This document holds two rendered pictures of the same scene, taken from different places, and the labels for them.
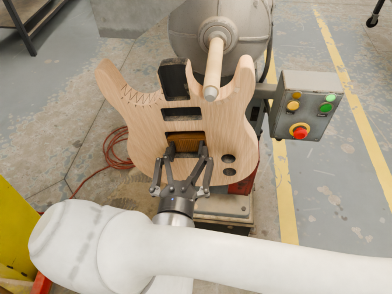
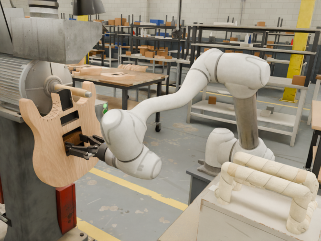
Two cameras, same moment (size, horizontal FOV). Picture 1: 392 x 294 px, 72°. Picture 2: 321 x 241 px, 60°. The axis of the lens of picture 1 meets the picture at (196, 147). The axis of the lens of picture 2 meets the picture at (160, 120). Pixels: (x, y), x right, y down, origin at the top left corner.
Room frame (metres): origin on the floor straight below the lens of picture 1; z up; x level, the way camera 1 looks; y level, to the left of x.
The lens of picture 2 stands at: (-0.32, 0.84, 1.50)
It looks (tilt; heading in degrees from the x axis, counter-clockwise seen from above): 18 degrees down; 295
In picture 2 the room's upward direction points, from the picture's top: 3 degrees clockwise
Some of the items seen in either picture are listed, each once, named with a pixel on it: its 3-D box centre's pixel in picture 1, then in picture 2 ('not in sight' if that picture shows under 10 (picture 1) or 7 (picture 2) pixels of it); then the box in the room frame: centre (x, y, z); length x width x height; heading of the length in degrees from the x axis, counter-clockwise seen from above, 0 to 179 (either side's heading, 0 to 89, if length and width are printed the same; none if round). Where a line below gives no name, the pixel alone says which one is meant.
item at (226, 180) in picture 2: not in sight; (225, 185); (-0.22, 0.21, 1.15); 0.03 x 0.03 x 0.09
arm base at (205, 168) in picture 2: not in sight; (213, 165); (0.02, -0.74, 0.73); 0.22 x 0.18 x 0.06; 166
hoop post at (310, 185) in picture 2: not in sight; (304, 195); (-0.40, 0.16, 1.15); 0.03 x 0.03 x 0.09
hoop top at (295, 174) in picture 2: not in sight; (272, 167); (-0.32, 0.14, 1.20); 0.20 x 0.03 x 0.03; 170
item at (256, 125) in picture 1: (256, 84); not in sight; (0.86, -0.23, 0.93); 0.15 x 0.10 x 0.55; 174
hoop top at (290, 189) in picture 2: not in sight; (262, 179); (-0.30, 0.23, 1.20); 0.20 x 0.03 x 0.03; 170
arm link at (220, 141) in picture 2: not in sight; (220, 146); (-0.01, -0.73, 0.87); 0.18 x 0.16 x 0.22; 169
